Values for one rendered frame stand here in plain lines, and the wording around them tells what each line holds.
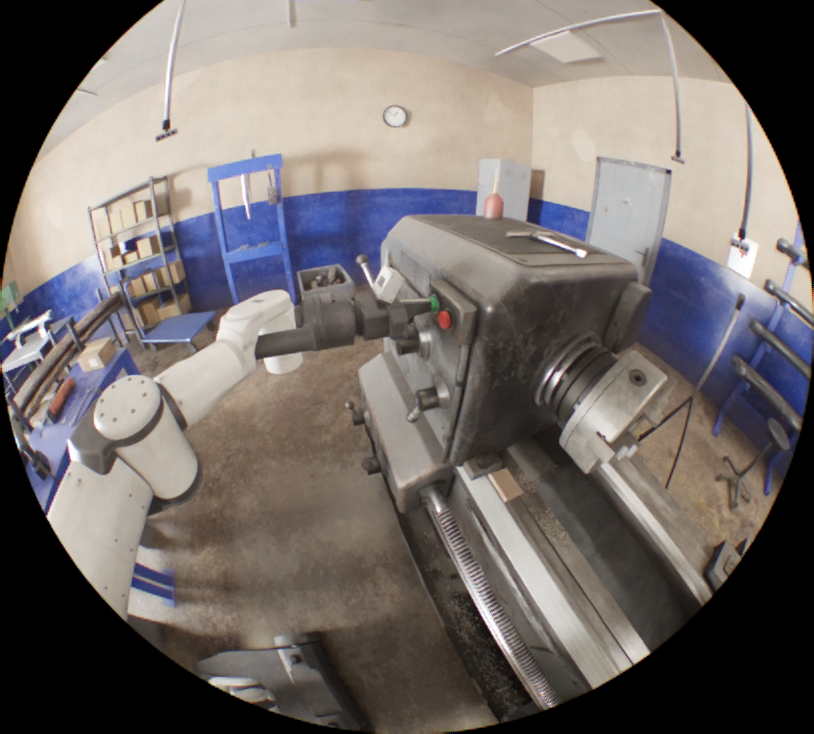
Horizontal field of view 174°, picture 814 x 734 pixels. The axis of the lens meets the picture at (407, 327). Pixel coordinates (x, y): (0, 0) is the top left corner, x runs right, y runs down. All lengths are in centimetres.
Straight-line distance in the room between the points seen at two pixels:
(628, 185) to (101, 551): 405
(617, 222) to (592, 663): 384
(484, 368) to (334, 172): 332
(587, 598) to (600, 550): 21
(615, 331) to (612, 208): 328
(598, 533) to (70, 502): 99
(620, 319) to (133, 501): 83
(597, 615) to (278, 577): 132
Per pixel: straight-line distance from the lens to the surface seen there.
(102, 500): 28
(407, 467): 74
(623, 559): 94
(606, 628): 76
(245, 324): 36
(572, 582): 71
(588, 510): 91
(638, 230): 372
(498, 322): 39
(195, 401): 33
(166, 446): 28
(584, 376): 54
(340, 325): 39
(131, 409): 26
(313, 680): 137
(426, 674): 150
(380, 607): 145
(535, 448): 95
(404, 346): 57
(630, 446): 52
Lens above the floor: 145
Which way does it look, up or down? 31 degrees down
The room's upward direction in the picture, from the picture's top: 1 degrees clockwise
